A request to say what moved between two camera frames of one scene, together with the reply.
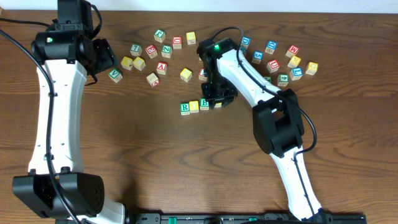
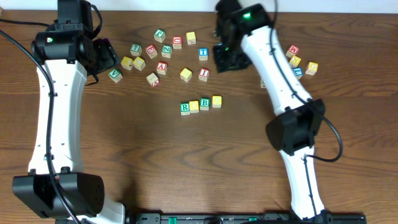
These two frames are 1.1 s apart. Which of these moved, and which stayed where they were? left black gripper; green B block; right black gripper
Moved: right black gripper
Stayed: green B block; left black gripper
